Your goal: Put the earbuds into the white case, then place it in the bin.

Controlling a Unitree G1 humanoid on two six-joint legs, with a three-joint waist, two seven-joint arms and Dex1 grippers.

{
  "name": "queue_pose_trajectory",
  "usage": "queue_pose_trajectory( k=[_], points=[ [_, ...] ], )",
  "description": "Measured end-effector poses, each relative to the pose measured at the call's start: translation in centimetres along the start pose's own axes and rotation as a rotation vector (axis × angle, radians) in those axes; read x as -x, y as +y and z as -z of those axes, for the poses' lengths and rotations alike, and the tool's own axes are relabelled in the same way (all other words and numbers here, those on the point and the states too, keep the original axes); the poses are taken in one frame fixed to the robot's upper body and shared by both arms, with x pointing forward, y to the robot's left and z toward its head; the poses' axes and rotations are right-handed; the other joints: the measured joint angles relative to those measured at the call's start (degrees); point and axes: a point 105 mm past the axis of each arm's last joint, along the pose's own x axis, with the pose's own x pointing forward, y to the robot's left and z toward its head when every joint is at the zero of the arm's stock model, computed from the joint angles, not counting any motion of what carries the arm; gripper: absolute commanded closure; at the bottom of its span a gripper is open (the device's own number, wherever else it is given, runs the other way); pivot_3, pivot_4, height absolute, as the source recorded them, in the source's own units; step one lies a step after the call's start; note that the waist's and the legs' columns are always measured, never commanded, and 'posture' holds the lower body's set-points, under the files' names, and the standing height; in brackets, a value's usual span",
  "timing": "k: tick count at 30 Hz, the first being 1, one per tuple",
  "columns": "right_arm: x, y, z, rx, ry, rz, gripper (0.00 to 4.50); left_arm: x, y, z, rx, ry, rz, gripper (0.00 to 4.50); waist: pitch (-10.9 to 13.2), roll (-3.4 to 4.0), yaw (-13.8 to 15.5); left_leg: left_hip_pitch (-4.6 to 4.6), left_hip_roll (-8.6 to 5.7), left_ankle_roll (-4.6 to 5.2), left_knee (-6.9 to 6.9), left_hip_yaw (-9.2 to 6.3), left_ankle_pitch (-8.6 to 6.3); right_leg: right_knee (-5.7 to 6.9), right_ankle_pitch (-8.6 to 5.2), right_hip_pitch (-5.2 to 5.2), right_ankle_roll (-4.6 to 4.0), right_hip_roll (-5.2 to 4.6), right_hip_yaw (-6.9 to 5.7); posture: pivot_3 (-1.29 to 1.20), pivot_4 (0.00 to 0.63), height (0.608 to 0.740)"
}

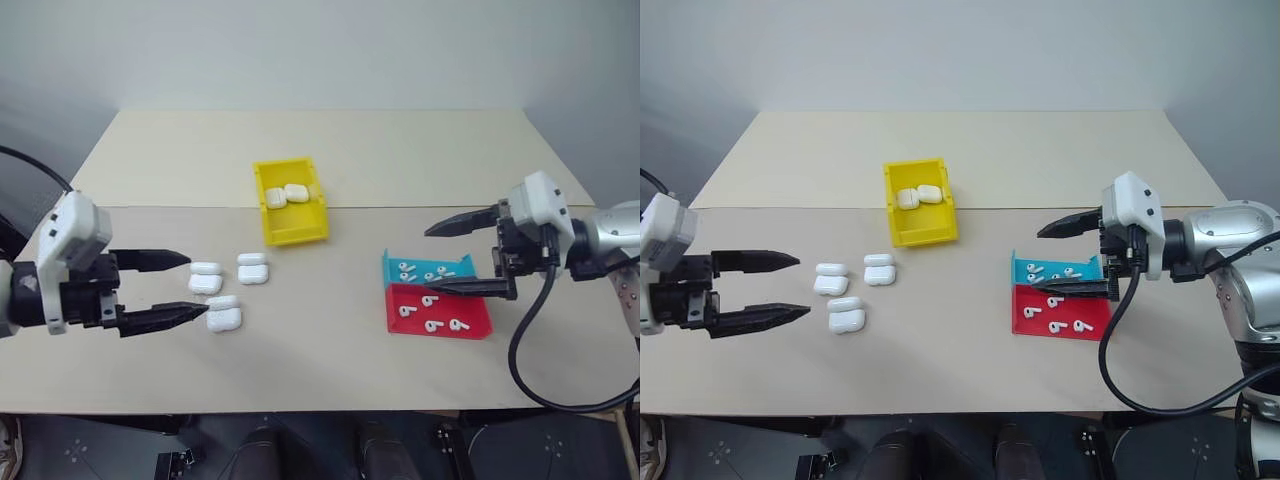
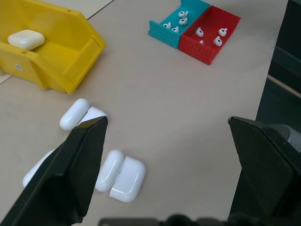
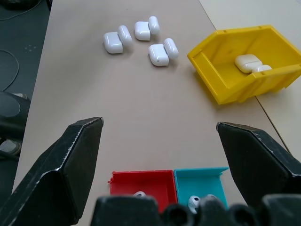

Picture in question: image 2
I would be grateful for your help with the teal brick-pattern tray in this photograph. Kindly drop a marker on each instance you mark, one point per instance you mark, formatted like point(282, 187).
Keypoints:
point(169, 33)

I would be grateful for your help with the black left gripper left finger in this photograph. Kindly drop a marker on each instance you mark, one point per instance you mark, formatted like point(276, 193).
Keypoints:
point(61, 179)

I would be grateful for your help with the red brick-pattern tray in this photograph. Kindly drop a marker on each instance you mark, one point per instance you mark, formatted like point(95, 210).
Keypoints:
point(209, 23)

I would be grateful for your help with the yellow plastic bin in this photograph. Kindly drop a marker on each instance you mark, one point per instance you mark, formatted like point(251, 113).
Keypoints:
point(65, 47)

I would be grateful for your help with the dark cabinet beside table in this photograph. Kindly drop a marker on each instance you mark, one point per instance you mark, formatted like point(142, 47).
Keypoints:
point(287, 47)

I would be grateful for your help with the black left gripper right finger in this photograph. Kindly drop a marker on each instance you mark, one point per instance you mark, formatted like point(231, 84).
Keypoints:
point(265, 164)

